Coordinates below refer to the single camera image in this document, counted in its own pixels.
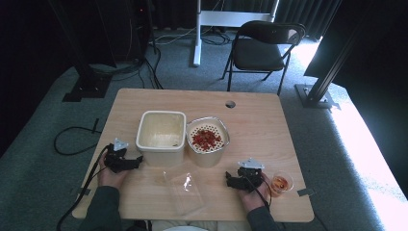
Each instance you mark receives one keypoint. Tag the cream square plastic container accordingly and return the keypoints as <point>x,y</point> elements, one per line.
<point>160,131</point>

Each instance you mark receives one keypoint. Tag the person's right hand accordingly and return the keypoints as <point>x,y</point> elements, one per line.
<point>256,200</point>

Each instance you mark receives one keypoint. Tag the pile of red goji berries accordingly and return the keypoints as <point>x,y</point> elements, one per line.
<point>207,139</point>

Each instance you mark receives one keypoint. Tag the black folding chair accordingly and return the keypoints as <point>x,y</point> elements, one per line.
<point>256,54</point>

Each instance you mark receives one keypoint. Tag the small clear plastic cup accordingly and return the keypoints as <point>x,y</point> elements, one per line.
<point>288,179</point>

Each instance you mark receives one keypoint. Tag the soaked orange goji berries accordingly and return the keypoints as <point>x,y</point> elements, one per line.
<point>280,184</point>

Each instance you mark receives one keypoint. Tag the white perforated strainer basket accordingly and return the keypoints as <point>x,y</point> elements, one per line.
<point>195,128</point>

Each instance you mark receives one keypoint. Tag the white metal desk frame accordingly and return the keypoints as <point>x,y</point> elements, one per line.
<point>224,18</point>

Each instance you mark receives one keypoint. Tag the person's lap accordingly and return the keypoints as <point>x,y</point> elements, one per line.
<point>224,226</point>

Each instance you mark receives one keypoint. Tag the black equipment case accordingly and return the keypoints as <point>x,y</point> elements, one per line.
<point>128,32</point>

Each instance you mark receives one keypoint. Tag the grey tape strip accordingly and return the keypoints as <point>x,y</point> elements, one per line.
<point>75,191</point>
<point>306,192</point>

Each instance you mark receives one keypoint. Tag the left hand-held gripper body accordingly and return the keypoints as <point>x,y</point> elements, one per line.
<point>117,159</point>

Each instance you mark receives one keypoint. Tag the cream round container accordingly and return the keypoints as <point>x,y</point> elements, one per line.
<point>205,160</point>

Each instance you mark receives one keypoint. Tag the black profile stand with plate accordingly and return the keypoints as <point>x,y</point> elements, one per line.
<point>320,86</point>

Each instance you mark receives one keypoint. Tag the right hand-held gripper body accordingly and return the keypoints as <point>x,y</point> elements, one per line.
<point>250,178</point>

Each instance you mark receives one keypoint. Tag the large clear plastic cup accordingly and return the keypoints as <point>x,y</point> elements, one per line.
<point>186,192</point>

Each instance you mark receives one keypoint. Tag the person's left hand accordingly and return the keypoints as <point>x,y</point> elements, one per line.
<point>109,179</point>

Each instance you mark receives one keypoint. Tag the black stand with base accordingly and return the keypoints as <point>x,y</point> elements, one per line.
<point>88,86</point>

